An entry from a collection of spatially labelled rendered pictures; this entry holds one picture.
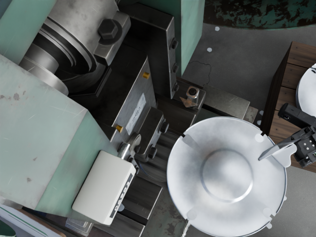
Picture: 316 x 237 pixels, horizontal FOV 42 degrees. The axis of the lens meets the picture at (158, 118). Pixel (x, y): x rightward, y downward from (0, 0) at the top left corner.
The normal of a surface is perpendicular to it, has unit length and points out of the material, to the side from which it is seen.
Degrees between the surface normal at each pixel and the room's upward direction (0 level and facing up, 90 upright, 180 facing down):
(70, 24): 51
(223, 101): 0
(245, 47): 0
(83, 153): 90
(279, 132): 0
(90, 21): 62
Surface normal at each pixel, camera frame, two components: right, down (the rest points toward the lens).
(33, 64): 0.53, 0.03
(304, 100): -0.06, -0.29
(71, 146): 0.91, 0.39
